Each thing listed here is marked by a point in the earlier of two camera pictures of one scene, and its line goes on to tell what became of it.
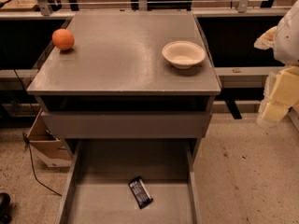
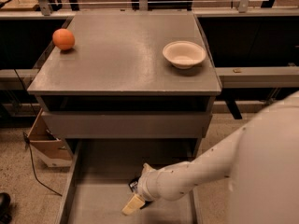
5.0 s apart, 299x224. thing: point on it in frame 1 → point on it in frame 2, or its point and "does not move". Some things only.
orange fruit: (63, 39) does not move
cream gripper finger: (281, 93) → (135, 203)
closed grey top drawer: (126, 125) does not move
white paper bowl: (183, 54) does not move
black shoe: (6, 209) does not move
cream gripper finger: (266, 40) → (146, 169)
